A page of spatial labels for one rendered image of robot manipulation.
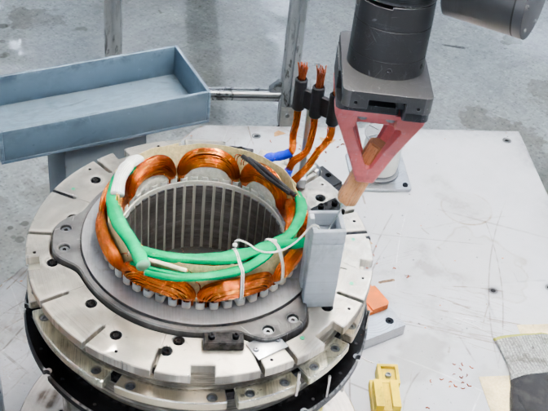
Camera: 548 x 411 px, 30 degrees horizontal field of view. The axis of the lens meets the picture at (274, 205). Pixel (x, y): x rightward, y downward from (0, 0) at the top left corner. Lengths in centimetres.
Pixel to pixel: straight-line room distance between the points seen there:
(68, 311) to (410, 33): 37
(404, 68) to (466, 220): 80
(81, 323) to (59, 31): 254
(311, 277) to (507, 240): 67
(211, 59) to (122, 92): 199
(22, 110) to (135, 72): 15
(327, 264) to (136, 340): 17
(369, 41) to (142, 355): 32
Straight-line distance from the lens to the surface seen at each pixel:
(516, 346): 135
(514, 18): 69
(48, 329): 93
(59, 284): 91
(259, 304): 89
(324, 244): 85
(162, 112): 119
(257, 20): 347
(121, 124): 118
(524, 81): 339
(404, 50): 74
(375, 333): 130
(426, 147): 165
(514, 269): 147
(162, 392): 88
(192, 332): 87
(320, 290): 89
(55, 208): 99
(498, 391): 131
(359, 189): 82
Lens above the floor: 174
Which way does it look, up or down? 40 degrees down
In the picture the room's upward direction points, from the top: 7 degrees clockwise
